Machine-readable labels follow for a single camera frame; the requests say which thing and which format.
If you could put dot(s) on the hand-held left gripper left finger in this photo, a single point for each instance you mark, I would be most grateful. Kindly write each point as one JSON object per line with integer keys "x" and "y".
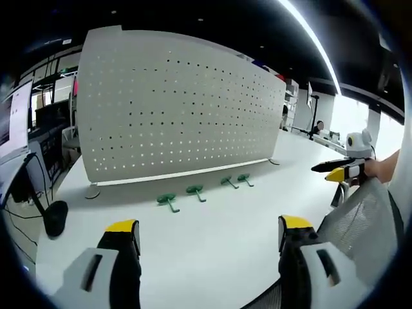
{"x": 96, "y": 267}

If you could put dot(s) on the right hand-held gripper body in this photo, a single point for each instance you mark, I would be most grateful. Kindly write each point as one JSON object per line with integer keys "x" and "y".
{"x": 356, "y": 145}

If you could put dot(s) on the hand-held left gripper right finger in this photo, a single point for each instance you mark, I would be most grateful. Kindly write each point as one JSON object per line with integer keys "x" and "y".
{"x": 309, "y": 267}

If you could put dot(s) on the green hook assembly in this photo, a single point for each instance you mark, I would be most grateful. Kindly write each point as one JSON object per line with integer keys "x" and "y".
{"x": 244, "y": 177}
{"x": 168, "y": 201}
{"x": 229, "y": 181}
{"x": 196, "y": 190}

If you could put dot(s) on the white perforated mounting plate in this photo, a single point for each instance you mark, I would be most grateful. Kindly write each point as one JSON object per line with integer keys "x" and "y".
{"x": 174, "y": 112}

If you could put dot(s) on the person's right hand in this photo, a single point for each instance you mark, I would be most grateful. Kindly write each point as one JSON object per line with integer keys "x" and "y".
{"x": 375, "y": 170}

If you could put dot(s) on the grey mesh office chair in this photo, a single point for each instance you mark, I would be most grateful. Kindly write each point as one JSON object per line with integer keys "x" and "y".
{"x": 357, "y": 219}

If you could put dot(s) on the black tripod stand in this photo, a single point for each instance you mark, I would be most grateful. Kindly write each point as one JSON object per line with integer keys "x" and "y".
{"x": 313, "y": 117}

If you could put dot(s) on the white shelf unit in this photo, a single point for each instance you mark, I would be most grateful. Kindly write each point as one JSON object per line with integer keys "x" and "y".
{"x": 289, "y": 103}

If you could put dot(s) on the black monitor stand base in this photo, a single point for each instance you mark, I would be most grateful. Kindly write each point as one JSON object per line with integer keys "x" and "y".
{"x": 45, "y": 199}

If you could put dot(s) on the computer monitor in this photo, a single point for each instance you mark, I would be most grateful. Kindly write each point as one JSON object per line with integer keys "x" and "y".
{"x": 13, "y": 119}

